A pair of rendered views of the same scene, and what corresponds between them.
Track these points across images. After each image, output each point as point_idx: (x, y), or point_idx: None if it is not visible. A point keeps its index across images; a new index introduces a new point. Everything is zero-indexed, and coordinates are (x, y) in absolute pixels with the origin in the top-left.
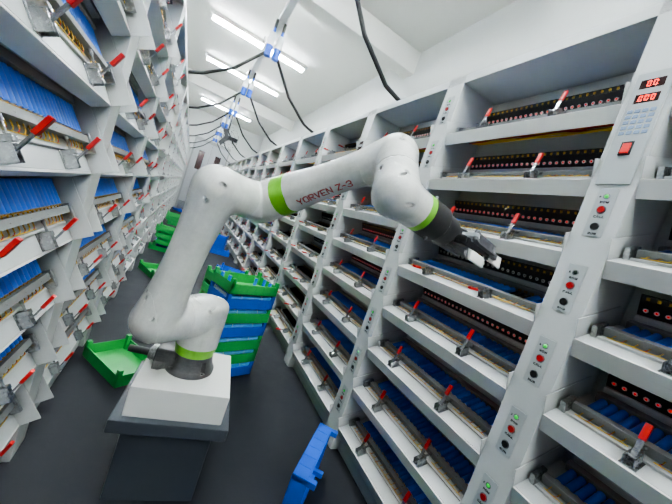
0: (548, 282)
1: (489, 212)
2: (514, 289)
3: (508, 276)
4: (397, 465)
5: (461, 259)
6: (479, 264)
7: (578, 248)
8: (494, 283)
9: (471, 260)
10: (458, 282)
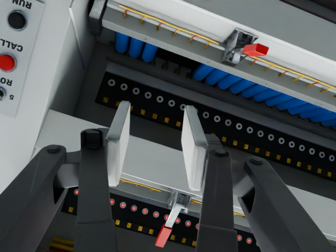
0: (138, 91)
1: (256, 244)
2: (194, 74)
3: (215, 106)
4: None
5: (324, 150)
6: (186, 118)
7: (1, 151)
8: (235, 87)
9: (193, 133)
10: (322, 85)
